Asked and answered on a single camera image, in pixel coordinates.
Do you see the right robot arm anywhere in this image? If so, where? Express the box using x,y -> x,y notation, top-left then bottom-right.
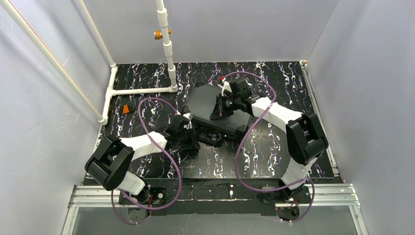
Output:
209,77 -> 328,197

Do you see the black poker set case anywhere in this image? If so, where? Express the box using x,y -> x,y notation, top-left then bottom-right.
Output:
184,82 -> 252,147

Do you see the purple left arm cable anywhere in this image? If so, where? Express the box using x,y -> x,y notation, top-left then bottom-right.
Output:
111,97 -> 183,225

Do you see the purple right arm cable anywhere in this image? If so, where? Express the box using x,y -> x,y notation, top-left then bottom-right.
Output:
220,71 -> 315,224

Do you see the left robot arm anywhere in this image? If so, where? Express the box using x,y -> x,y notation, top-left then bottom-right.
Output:
85,113 -> 200,195

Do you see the orange knob on pipe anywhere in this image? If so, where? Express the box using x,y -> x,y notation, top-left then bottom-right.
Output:
154,30 -> 163,40

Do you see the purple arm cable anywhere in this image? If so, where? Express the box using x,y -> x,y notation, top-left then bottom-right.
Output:
220,71 -> 315,224
111,97 -> 183,225

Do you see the white pvc pipe frame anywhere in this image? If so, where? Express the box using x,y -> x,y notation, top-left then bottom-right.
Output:
0,0 -> 179,126

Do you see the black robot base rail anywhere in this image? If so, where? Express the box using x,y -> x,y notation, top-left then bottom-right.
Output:
82,176 -> 335,216

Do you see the orange black small clip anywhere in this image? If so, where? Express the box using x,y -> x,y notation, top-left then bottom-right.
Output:
121,104 -> 135,115

